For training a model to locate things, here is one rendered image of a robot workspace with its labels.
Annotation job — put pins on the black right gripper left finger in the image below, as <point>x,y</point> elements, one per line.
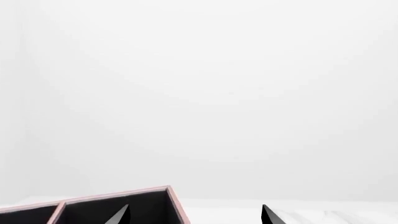
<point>120,217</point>

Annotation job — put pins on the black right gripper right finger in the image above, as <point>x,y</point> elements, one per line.
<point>270,217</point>

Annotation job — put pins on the pink caddy with black lining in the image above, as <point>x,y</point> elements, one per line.
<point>149,205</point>

